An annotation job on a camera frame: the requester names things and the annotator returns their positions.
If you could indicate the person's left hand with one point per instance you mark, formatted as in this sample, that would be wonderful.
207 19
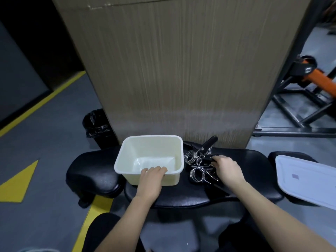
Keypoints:
149 183

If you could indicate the person's right leg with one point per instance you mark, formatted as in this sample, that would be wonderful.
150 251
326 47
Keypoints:
241 238

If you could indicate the person's left fingers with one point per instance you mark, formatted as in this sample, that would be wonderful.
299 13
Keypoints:
154 170

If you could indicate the small black seat pad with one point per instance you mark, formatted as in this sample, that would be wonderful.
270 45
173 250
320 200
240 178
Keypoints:
91 170

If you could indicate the white plastic bin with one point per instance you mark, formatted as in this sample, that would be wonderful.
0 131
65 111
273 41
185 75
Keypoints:
147 152

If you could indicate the black trash bin with bag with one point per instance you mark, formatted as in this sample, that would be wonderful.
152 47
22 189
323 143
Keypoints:
95 128

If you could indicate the black steel gym frame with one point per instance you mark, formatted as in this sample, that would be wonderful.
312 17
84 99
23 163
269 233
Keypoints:
294 115

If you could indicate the wood-grain panel column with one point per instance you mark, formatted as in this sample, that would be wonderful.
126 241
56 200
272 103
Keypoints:
181 68

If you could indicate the white plastic lid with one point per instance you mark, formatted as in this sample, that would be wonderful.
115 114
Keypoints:
307 178

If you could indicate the black pad under lid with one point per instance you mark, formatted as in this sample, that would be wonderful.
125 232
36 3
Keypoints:
291 155

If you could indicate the person's left forearm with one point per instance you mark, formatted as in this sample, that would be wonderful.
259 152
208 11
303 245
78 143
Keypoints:
123 225

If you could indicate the long black bench pad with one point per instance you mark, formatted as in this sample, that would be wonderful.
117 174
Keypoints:
252 175

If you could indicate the person's right hand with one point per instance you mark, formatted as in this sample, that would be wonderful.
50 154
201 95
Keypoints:
229 171

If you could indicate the chrome spring collar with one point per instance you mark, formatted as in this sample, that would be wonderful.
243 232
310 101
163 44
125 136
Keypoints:
198 174

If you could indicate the person's right fingers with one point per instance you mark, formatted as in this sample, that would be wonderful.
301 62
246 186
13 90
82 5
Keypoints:
218 160

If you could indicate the person's right forearm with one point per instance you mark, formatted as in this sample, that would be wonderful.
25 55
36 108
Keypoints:
275 217

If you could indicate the spring collar with black grips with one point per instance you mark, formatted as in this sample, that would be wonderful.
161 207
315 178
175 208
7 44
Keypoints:
206 162

